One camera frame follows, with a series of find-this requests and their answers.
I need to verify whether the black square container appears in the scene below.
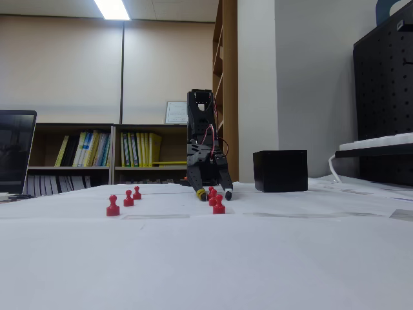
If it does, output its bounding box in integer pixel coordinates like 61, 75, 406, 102
252, 149, 308, 193

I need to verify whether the framed white notice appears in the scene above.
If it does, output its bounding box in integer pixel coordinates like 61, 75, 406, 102
165, 101, 188, 125

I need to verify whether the yellow green binder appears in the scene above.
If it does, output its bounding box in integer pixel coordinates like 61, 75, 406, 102
120, 132, 131, 168
127, 132, 140, 168

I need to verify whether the low wooden bookshelf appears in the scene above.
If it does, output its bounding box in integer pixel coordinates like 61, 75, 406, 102
27, 122, 114, 196
111, 123, 190, 185

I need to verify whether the white paper table cover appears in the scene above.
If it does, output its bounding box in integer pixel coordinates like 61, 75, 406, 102
0, 182, 413, 310

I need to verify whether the tall wooden bookshelf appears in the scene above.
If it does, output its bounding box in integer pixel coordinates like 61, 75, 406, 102
212, 0, 239, 184

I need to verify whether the light blue book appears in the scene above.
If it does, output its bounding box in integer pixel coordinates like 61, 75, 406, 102
95, 132, 112, 168

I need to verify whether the white yellow book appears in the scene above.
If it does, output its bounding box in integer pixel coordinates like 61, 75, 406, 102
73, 131, 93, 168

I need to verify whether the black binder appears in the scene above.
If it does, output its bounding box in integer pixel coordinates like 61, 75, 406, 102
61, 134, 81, 168

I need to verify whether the thin yellow book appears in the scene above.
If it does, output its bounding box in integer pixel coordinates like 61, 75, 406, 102
54, 134, 70, 168

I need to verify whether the white grey volumes row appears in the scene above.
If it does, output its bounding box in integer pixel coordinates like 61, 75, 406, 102
27, 175, 93, 197

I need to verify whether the white power strip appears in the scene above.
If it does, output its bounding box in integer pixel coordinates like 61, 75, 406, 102
338, 132, 413, 152

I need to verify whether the ceiling light panel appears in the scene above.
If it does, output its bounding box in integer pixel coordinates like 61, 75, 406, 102
93, 0, 132, 21

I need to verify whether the black perforated pegboard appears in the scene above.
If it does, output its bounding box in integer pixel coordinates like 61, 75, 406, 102
352, 9, 413, 187

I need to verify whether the black laptop screen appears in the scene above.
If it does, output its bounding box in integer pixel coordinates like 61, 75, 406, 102
0, 109, 37, 195

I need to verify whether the blue chair backrest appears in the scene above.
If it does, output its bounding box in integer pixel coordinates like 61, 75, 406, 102
375, 0, 413, 27

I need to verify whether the white power cable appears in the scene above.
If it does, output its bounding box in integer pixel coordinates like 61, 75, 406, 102
328, 154, 343, 184

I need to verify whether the black wall conduit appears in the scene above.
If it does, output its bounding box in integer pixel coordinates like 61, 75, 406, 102
119, 19, 126, 125

